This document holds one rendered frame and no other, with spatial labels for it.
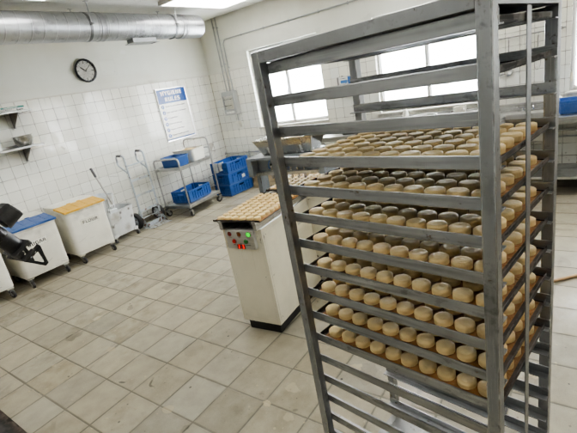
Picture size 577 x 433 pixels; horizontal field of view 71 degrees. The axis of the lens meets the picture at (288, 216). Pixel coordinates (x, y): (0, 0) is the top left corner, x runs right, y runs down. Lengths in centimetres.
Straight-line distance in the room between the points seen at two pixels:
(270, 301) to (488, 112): 234
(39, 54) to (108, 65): 96
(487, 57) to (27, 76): 593
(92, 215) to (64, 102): 165
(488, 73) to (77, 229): 531
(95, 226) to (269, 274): 342
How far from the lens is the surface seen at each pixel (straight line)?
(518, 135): 113
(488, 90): 87
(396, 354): 136
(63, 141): 641
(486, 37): 86
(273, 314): 302
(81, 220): 574
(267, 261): 280
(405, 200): 103
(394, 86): 98
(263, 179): 360
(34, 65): 644
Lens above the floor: 173
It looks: 18 degrees down
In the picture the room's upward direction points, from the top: 11 degrees counter-clockwise
